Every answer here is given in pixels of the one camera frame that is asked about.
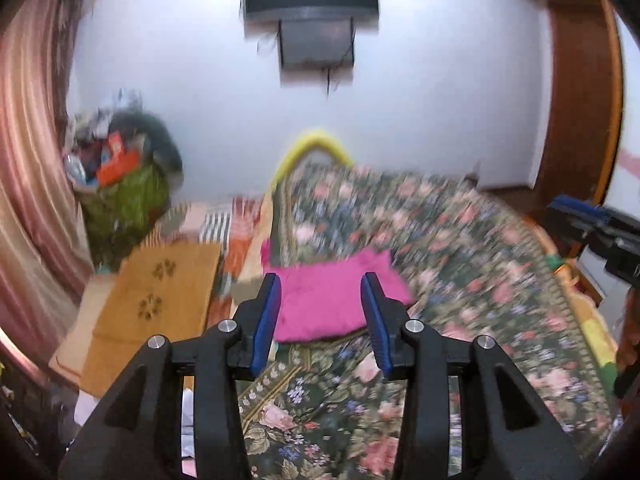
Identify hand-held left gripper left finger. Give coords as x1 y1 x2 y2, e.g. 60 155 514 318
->
57 272 283 480

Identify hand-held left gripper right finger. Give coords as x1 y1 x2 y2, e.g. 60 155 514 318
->
361 271 586 480

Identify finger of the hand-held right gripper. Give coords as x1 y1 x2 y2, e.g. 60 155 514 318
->
547 194 611 223
544 210 601 248

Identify pink pants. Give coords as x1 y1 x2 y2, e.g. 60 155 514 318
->
261 249 416 345

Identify white wardrobe sliding door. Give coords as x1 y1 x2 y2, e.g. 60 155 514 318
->
607 10 640 211

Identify colourful bedsheet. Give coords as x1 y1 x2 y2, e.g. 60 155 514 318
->
547 252 621 401

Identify floral blanket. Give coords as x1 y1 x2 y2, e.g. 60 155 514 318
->
237 160 616 480

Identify wooden door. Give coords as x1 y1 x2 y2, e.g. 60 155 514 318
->
537 0 616 196

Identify striped cloth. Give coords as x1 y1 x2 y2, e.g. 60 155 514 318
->
200 197 266 261

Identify pile of clothes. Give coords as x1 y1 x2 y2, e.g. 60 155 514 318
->
65 90 146 146
80 165 171 266

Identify cardboard sheet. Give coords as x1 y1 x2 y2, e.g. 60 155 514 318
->
50 275 121 386

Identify pink striped curtain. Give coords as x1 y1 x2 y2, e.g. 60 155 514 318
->
0 0 98 376

